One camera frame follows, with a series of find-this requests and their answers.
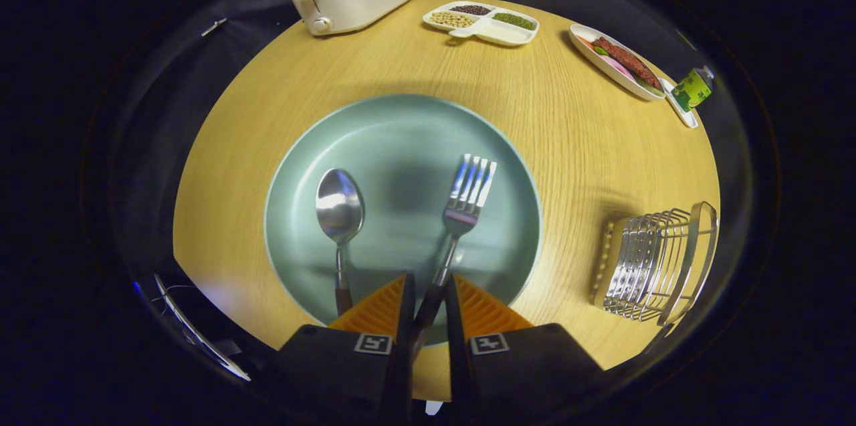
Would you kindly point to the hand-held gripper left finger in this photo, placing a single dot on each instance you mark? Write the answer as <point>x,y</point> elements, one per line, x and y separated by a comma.
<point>406,346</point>

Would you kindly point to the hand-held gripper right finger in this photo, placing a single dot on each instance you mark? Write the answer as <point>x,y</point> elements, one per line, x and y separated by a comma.
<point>456,346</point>

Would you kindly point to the pale green plate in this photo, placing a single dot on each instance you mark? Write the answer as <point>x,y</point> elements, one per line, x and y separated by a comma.
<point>401,145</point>

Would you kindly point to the white food plate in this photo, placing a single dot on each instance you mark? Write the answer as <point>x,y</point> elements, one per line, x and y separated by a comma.
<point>618,80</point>

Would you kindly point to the white divided dish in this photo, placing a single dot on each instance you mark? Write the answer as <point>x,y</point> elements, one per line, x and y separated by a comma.
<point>498,33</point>

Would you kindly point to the pink round food slice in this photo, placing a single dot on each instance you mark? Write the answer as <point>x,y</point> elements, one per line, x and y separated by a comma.
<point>616,68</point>

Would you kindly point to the small white dish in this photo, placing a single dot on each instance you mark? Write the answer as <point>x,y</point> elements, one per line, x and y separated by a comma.
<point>683,115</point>

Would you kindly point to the pile of yellow soybeans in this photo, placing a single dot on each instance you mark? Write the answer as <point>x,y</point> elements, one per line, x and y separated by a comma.
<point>453,19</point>

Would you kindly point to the orange food piece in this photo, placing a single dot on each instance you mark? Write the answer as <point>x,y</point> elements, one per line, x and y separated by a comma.
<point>584,41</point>

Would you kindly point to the pile of green beans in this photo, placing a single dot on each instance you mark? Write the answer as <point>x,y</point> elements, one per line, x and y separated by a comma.
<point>513,21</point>

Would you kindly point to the brown meat slices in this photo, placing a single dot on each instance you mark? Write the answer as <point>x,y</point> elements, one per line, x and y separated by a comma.
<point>628,63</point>

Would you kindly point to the pile of dark beans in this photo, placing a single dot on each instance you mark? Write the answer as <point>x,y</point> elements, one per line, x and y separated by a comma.
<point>470,10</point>

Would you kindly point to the green label plastic bottle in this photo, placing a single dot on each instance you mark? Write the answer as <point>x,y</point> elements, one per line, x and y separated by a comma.
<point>692,89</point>

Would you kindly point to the small silver clip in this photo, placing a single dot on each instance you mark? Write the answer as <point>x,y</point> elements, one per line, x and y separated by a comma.
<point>214,27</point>

